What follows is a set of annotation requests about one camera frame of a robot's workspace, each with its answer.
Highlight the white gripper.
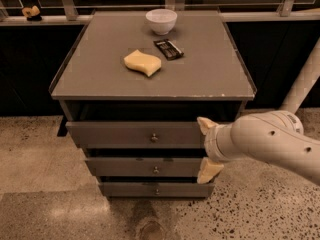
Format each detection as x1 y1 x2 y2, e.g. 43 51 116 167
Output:
197 117 232 184

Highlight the grey top drawer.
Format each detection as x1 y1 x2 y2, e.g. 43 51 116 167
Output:
66 121 205 149

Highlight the grey drawer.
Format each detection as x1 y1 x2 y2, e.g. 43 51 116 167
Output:
86 157 202 177
99 182 214 198
66 121 205 149

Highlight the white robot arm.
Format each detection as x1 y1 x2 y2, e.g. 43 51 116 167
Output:
197 40 320 185

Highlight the grey drawer cabinet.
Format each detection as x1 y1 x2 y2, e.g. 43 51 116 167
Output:
51 11 256 186

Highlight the grey bottom drawer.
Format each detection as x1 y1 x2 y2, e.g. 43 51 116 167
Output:
99 182 214 198

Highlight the grey middle drawer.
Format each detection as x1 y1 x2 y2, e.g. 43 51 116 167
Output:
86 157 202 177

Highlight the black snack bar wrapper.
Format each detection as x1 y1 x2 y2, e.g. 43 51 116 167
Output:
154 39 184 60

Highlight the yellow sponge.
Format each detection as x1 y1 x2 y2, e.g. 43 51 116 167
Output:
124 50 162 77

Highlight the white ceramic bowl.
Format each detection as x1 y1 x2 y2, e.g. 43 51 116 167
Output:
145 9 178 35

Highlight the metal window railing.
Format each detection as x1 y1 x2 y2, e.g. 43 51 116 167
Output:
0 0 320 25

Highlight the yellow object on ledge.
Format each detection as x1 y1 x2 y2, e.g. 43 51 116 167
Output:
22 5 42 21

